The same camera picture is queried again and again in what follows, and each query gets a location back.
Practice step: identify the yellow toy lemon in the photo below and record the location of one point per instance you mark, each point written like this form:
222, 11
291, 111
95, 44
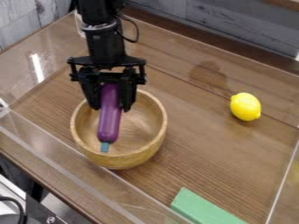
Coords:
246, 107

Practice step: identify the clear acrylic enclosure wall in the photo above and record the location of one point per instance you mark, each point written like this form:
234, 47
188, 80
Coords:
240, 164

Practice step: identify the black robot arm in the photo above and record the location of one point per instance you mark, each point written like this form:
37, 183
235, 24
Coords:
100, 14

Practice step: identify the purple toy eggplant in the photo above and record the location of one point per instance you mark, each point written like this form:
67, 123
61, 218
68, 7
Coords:
109, 116

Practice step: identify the green block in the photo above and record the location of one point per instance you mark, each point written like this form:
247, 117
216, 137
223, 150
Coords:
199, 210

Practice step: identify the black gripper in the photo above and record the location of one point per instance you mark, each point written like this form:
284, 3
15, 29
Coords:
107, 54

